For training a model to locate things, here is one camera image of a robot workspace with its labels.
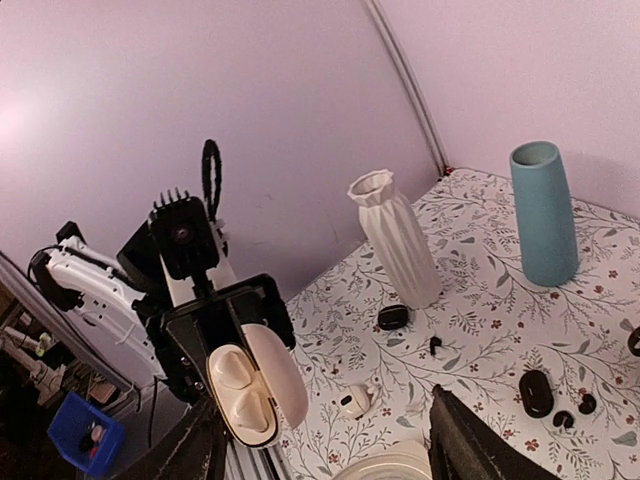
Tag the white earbud charging case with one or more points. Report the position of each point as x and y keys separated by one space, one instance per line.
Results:
x=258 y=388

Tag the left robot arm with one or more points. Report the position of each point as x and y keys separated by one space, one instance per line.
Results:
x=172 y=301

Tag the dark grey mug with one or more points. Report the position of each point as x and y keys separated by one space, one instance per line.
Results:
x=633 y=342

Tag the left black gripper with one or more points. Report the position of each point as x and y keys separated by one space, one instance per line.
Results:
x=182 y=338

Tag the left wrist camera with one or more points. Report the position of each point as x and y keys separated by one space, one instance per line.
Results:
x=182 y=234

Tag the small black earbud case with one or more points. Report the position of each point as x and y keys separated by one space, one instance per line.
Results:
x=393 y=317

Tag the small white open case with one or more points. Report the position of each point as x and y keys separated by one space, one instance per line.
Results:
x=357 y=400

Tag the cream swirl ceramic plate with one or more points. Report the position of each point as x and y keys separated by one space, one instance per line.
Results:
x=406 y=460

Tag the aluminium left frame post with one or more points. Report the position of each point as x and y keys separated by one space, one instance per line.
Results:
x=410 y=84

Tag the black stem earbud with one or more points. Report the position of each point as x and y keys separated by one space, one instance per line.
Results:
x=434 y=344

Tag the teal tapered vase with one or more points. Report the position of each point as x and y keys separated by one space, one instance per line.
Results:
x=544 y=215

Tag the black oval earbud case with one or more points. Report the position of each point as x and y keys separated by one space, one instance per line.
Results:
x=536 y=394

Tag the white ribbed vase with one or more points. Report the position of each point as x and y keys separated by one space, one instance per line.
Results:
x=398 y=241

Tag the blue parts bin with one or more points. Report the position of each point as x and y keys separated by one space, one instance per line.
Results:
x=86 y=437

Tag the black round earbud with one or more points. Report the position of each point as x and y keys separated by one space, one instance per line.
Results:
x=588 y=404
x=563 y=419

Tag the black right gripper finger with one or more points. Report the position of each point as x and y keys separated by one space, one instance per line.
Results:
x=462 y=446

